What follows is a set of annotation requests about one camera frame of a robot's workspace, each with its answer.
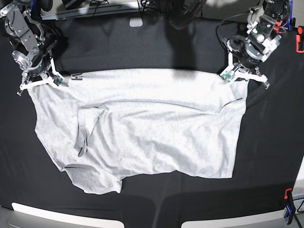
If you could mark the white Hugging Face t-shirt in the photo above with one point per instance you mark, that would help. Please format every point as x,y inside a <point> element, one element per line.
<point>110,125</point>

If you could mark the blue clamp far-right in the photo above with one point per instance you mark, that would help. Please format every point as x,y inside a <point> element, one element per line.
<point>290,22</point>

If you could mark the red blue clamp near-right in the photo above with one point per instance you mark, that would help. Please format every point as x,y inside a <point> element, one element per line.
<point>289,214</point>

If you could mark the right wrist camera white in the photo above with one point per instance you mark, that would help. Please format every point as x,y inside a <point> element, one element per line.
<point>57,80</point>

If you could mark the black table cloth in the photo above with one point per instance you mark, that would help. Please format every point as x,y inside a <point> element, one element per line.
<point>269,150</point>

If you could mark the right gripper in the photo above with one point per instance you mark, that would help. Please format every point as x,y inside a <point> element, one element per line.
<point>43,77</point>

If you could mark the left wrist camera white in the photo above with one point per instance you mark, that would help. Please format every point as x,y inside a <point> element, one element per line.
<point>227,75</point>

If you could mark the red black clamp far-right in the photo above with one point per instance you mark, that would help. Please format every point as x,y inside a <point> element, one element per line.
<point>299,42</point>

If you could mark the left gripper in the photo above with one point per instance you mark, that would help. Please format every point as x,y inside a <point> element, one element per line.
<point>243,73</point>

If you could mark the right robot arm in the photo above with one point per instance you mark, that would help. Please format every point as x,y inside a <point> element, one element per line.
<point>32,41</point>

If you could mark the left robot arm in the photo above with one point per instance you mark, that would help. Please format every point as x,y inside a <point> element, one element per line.
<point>265,23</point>

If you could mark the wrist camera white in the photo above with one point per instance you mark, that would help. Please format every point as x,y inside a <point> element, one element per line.
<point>57,80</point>
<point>227,75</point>

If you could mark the aluminium frame rail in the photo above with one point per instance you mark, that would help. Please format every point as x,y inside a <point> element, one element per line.
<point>106,9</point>

